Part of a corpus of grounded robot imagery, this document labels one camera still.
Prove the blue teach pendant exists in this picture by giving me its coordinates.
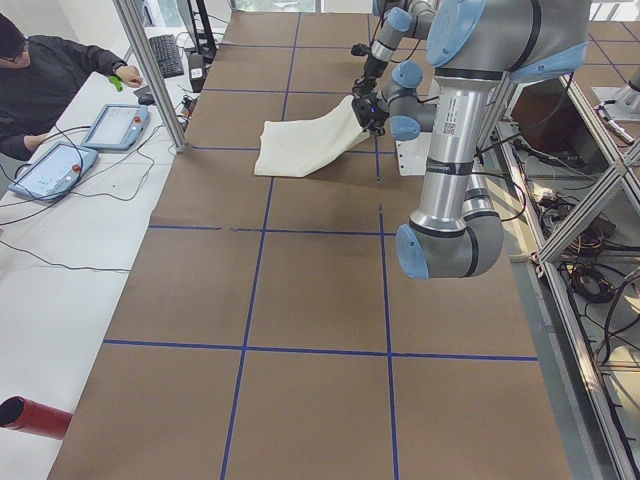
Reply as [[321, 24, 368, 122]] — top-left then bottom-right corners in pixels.
[[81, 104, 150, 151], [8, 142, 98, 202]]

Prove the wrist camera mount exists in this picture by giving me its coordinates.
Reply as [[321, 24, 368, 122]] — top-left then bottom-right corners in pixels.
[[351, 43, 370, 57]]

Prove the person in black jacket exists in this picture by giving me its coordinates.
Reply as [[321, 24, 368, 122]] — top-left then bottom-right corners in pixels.
[[1, 16, 142, 161]]

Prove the near blue teach pendant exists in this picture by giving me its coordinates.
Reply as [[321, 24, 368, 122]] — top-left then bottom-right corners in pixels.
[[8, 142, 98, 202]]

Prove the white central pedestal column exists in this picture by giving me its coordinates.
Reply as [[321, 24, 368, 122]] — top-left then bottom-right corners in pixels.
[[395, 132, 432, 176]]

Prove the aluminium frame post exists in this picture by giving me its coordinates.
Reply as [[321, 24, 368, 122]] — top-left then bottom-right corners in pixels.
[[112, 0, 187, 153]]

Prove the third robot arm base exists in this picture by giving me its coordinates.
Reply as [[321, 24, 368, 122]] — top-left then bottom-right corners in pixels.
[[592, 69, 639, 124]]

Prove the cream long-sleeve cat shirt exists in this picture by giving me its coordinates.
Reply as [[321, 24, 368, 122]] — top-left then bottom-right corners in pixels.
[[254, 95, 370, 178]]

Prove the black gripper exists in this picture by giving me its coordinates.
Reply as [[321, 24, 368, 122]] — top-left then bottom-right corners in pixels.
[[352, 54, 388, 98], [351, 96, 388, 136]]

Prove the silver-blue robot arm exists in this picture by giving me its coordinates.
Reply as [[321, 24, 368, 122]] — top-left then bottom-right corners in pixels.
[[351, 1, 436, 99], [352, 0, 590, 279]]

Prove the black keyboard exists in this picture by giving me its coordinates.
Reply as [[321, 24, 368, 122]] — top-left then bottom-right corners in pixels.
[[148, 34, 184, 78]]

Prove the far blue teach pendant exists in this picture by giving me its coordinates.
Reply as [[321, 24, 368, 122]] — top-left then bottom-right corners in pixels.
[[81, 104, 150, 151]]

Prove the black computer mouse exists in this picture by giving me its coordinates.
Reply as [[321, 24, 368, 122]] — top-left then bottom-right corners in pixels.
[[134, 86, 155, 106]]

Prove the red cylinder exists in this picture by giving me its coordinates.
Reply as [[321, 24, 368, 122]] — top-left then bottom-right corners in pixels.
[[1, 396, 73, 440]]

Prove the green plastic object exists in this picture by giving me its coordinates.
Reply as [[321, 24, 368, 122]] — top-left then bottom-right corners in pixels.
[[109, 76, 124, 92]]

